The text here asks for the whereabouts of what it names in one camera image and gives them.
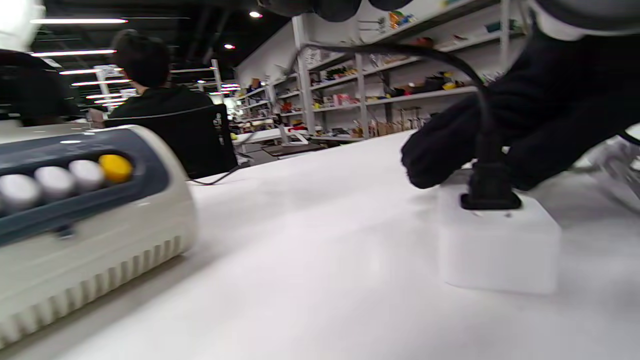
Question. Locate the person's left hand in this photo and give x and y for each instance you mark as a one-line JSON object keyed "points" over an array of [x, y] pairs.
{"points": [[330, 7]]}

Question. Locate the white power strip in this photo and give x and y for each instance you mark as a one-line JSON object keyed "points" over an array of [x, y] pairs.
{"points": [[500, 250]]}

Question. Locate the white blender with clear jar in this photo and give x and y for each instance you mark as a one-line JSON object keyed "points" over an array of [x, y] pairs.
{"points": [[100, 240]]}

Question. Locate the black mesh office chair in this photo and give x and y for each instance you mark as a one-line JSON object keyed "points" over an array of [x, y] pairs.
{"points": [[200, 145]]}

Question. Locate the grey right hand controller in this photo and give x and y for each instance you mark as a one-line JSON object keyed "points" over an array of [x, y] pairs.
{"points": [[585, 17]]}

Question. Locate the person's right hand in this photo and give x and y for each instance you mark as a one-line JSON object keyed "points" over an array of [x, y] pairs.
{"points": [[560, 100]]}

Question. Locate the row of ceiling strip lights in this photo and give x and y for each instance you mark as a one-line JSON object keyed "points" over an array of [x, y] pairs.
{"points": [[75, 21]]}

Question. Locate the white cart with brown top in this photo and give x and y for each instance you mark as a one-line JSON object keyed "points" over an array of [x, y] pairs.
{"points": [[292, 149]]}

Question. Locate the white shelving with assorted goods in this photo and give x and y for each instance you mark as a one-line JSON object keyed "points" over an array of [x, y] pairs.
{"points": [[305, 75]]}

